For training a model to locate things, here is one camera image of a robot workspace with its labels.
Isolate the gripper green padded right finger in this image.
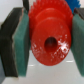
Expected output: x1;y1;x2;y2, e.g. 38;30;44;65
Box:
71;8;84;75

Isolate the gripper green padded left finger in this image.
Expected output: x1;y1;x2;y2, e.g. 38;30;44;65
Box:
0;8;29;77

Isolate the small red gear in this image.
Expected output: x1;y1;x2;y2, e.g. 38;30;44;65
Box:
28;0;73;66

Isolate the large blue gear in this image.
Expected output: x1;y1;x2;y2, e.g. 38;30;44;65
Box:
65;0;81;10

